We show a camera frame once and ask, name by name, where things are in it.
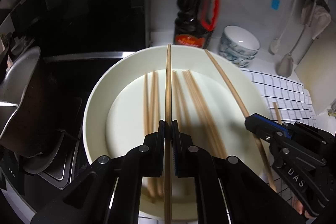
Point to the person's right hand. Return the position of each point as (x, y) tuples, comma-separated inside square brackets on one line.
[(302, 211)]

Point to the pile of wooden chopsticks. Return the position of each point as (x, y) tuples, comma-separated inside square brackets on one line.
[(195, 98)]

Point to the steel spatula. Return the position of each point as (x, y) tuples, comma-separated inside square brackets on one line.
[(284, 66)]

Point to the pale pink cloth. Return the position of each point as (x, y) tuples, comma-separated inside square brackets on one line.
[(319, 19)]

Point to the wooden chopstick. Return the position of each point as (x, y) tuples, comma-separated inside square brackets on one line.
[(228, 82), (277, 112), (170, 82), (166, 82)]

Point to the white round basin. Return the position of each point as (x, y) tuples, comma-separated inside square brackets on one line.
[(126, 98)]

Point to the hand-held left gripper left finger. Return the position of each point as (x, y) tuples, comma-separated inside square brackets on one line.
[(162, 148)]

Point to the metal cooking pot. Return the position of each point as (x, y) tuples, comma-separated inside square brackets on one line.
[(36, 108)]

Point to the dark soy sauce bottle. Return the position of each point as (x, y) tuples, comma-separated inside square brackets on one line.
[(191, 3)]

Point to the black integrated stove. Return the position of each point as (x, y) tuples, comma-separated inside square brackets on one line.
[(78, 29)]

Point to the blue floral ceramic bowl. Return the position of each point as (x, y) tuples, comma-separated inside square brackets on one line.
[(240, 37), (236, 56), (240, 63)]

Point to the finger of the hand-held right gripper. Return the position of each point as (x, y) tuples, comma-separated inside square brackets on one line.
[(273, 124), (258, 129)]

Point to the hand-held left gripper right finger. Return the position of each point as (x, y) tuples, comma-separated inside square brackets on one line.
[(175, 148)]

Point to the white dish brush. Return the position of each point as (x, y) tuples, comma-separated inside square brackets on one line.
[(274, 47)]

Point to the white checked cloth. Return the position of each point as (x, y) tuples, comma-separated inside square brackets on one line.
[(278, 87)]

